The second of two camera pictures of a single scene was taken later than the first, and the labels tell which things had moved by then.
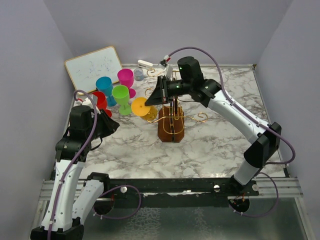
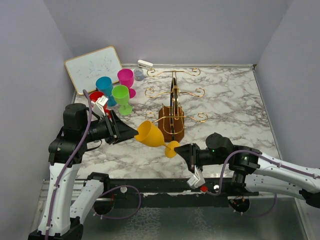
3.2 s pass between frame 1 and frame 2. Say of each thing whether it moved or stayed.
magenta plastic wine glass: stayed
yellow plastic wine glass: moved
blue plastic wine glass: stayed
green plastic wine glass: stayed
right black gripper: moved
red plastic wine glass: stayed
